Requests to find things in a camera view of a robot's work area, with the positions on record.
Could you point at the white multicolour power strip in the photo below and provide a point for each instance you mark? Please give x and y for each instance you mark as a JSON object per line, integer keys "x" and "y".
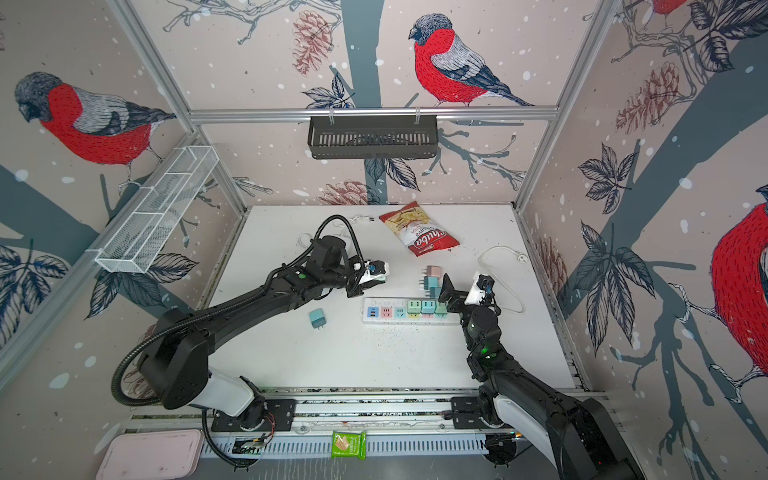
{"x": 392, "y": 311}

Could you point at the green snack packet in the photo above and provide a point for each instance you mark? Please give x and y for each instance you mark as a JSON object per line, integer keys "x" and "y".
{"x": 349, "y": 445}

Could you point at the pink tray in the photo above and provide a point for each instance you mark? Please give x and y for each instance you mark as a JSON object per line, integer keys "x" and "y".
{"x": 154, "y": 455}

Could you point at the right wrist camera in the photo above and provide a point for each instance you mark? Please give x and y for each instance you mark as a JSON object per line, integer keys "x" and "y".
{"x": 481, "y": 291}

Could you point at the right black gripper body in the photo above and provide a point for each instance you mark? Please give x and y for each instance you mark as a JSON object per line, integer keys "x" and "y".
{"x": 469, "y": 315}

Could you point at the white mesh wall shelf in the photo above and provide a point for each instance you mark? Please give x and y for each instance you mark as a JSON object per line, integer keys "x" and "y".
{"x": 139, "y": 239}

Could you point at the pink usb charger plug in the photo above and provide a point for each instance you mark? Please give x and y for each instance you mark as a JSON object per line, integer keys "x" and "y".
{"x": 433, "y": 271}

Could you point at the teal charger plug front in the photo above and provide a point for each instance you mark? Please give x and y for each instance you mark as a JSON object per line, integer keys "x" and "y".
{"x": 428, "y": 307}

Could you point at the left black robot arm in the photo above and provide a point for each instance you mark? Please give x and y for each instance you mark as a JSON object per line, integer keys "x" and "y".
{"x": 172, "y": 366}

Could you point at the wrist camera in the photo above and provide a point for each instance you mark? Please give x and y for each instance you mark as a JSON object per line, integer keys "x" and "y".
{"x": 375, "y": 271}
{"x": 481, "y": 291}

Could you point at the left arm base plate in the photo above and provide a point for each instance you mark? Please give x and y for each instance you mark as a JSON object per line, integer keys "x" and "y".
{"x": 276, "y": 414}

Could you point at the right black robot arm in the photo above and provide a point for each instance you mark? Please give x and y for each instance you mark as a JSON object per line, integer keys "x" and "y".
{"x": 578, "y": 437}

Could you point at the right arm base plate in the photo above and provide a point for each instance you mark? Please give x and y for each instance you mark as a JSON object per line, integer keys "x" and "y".
{"x": 473, "y": 412}

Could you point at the red white chips bag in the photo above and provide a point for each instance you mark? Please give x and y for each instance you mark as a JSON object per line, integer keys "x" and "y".
{"x": 418, "y": 232}

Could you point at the black hanging wire basket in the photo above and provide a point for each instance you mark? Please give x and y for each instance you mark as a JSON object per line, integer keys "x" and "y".
{"x": 373, "y": 137}

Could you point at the light green charger plug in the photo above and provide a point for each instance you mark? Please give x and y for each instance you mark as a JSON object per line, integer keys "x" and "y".
{"x": 441, "y": 310}

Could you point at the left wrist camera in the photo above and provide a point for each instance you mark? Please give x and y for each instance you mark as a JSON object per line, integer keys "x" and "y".
{"x": 375, "y": 271}

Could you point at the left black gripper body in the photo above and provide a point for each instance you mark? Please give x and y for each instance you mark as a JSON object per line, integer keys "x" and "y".
{"x": 349, "y": 277}

